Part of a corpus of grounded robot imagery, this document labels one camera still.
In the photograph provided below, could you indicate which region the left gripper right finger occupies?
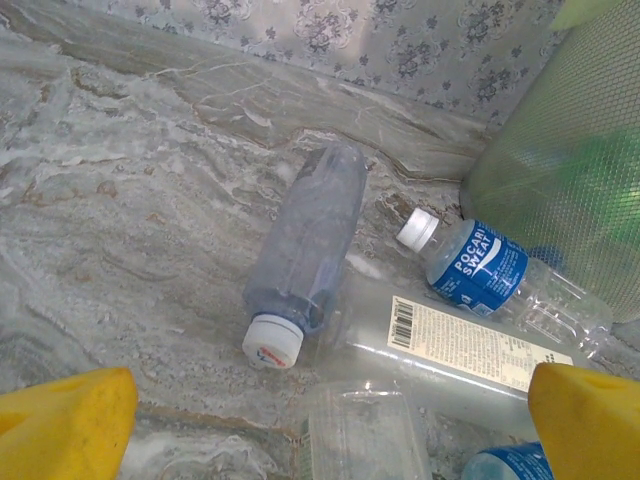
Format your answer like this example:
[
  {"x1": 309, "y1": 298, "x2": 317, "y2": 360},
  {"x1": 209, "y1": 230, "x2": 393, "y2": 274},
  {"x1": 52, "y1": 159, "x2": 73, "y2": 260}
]
[{"x1": 528, "y1": 362, "x2": 640, "y2": 480}]

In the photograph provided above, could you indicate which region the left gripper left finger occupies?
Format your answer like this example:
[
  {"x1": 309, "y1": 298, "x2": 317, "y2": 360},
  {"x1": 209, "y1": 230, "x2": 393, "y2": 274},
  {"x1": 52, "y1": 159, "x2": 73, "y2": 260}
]
[{"x1": 0, "y1": 367, "x2": 140, "y2": 480}]

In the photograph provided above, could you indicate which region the Pocari Sweat blue label bottle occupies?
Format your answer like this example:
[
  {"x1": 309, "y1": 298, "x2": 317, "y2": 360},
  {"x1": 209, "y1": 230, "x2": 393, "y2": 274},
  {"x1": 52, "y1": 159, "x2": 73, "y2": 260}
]
[
  {"x1": 394, "y1": 207, "x2": 614, "y2": 359},
  {"x1": 459, "y1": 440, "x2": 556, "y2": 480}
]

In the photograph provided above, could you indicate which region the clear bottle white barcode label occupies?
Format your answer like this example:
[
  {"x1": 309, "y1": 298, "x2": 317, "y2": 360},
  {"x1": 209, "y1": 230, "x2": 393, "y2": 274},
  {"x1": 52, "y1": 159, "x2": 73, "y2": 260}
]
[{"x1": 319, "y1": 277, "x2": 601, "y2": 441}]

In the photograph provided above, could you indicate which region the large clear unlabelled bottle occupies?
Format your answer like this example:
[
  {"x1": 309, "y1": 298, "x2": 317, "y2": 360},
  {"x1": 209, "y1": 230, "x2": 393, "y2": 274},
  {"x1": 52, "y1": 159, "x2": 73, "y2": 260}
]
[{"x1": 299, "y1": 379, "x2": 434, "y2": 480}]

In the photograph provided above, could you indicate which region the bluish clear bottle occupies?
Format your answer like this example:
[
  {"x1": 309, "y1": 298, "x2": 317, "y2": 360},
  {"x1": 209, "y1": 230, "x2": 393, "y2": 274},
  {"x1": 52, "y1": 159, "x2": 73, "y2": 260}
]
[{"x1": 241, "y1": 141, "x2": 369, "y2": 371}]

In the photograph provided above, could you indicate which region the green mesh waste bin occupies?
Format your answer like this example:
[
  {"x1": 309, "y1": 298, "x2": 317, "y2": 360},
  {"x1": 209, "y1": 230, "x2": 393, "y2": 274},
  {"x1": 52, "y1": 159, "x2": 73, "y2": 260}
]
[{"x1": 459, "y1": 0, "x2": 640, "y2": 324}]

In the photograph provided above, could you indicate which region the green lined trash bin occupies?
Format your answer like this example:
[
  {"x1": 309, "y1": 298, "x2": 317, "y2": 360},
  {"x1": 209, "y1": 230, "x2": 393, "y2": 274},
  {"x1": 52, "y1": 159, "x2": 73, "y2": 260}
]
[{"x1": 547, "y1": 0, "x2": 640, "y2": 32}]

